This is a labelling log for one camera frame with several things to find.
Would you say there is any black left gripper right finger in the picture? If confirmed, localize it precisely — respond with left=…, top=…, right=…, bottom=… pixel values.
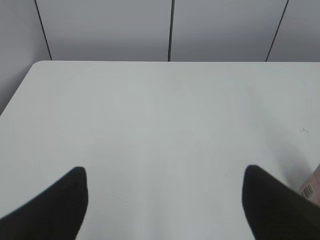
left=241, top=165, right=320, bottom=240

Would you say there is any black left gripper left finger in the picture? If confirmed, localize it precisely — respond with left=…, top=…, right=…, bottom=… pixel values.
left=0, top=166, right=89, bottom=240

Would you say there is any peach oolong tea bottle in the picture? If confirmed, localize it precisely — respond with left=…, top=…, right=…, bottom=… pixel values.
left=300, top=165, right=320, bottom=205

